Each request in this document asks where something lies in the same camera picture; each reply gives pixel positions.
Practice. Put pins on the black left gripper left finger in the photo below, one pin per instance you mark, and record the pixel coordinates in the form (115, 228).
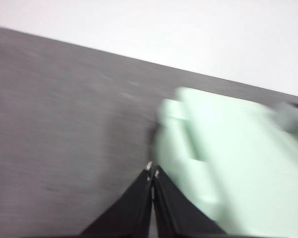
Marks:
(129, 210)

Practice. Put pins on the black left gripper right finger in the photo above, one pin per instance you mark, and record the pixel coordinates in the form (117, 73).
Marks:
(178, 210)

